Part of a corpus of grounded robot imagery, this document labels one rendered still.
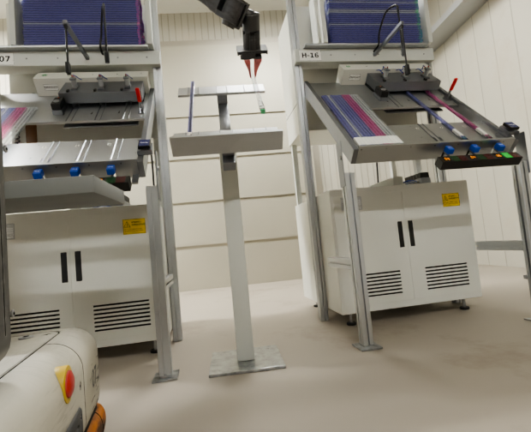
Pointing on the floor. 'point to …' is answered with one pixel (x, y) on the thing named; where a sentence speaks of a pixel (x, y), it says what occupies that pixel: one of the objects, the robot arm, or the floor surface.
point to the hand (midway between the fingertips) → (253, 75)
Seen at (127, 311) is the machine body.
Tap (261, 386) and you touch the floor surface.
